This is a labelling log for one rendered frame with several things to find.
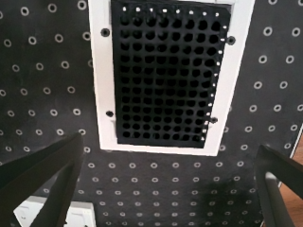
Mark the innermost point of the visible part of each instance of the black well plate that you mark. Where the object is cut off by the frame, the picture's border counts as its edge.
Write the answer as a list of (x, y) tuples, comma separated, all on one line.
[(163, 112)]

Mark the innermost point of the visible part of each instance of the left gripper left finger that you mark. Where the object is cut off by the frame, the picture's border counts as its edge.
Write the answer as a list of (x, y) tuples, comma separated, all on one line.
[(24, 176)]

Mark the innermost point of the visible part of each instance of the black perforated breadboard plate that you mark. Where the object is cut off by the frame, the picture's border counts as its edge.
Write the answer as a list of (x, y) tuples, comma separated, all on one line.
[(47, 92)]

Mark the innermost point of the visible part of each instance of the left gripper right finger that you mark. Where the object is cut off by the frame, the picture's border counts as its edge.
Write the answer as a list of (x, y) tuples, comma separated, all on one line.
[(270, 165)]

